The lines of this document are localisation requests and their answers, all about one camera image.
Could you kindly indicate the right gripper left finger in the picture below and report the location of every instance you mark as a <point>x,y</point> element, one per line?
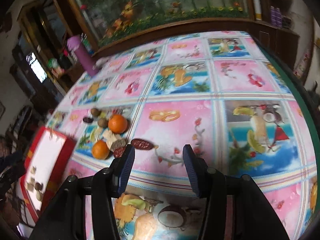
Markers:
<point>64,216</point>

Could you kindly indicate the purple thermos bottle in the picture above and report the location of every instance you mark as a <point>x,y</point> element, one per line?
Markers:
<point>75,45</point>

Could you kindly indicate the brown longan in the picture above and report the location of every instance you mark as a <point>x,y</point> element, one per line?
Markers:
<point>38,186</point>
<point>95,112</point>
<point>103,123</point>

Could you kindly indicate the orange tangerine back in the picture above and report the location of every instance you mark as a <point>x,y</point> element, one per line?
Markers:
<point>117,124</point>

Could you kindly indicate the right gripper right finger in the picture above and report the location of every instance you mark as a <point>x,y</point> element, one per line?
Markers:
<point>236,208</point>

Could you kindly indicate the floral plastic tablecloth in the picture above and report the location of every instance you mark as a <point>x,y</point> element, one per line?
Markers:
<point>232,103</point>

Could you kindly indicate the green water bottle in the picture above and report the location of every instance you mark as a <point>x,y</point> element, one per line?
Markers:
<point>86,44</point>

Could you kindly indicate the flower aquarium glass panel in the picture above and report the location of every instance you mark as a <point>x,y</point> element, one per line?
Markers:
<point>111,20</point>

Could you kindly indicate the red jujube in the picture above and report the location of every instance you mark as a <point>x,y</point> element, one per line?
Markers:
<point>141,144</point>
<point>119,152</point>

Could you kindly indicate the beige cake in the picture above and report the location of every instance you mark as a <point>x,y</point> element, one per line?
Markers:
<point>33,170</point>

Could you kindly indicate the beige cake cube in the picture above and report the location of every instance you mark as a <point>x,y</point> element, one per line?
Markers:
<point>115,144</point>
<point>30,187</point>
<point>39,196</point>
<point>109,136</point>

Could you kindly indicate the beige cake cube front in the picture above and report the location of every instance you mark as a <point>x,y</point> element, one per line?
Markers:
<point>39,196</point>

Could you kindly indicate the orange tangerine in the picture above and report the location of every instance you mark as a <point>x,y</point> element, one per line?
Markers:
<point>100,150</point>
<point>117,124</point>

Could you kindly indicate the dark jujube far left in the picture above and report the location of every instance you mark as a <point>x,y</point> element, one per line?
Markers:
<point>87,120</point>

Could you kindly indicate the red white tray box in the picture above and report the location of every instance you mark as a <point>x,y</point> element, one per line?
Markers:
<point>49,152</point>

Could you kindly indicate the orange tangerine front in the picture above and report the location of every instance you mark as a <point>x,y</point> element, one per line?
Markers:
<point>100,150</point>

